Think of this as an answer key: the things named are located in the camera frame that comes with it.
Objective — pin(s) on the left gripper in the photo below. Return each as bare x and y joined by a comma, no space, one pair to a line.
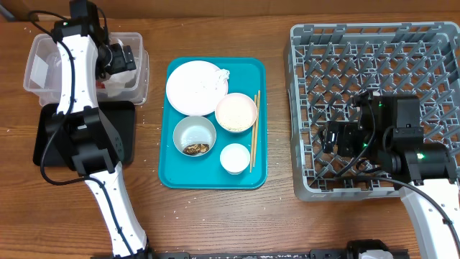
121,62

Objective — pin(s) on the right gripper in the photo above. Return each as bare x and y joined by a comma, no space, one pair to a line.
346,132

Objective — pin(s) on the small white cup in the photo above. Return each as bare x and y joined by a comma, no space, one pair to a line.
235,158

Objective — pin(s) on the pink bowl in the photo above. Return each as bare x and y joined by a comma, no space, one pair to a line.
236,98

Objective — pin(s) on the white tissue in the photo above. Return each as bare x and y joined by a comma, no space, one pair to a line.
221,76

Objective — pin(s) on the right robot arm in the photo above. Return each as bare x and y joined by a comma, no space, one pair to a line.
388,134

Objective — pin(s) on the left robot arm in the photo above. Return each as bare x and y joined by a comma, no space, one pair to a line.
83,136

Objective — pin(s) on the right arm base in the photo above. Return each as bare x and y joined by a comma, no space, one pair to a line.
368,249

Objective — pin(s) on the grey dishwasher rack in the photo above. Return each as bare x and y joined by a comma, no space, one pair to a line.
327,64

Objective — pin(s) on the red snack wrapper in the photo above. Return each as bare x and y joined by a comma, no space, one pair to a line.
100,85

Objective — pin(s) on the black tray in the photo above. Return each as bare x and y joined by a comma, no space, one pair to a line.
122,115

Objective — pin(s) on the clear plastic bin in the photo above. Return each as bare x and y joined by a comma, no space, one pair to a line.
43,72

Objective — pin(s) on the large white plate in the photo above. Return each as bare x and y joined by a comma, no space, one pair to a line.
191,88

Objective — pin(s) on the right wooden chopstick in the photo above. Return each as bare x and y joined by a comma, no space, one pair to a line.
256,126

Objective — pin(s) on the grey bowl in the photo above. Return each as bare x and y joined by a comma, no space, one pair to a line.
194,130

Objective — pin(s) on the teal serving tray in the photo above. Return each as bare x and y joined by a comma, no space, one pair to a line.
177,170

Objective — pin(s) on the food scraps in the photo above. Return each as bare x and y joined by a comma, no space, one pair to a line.
196,149

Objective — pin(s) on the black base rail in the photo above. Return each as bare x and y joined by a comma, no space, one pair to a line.
312,254

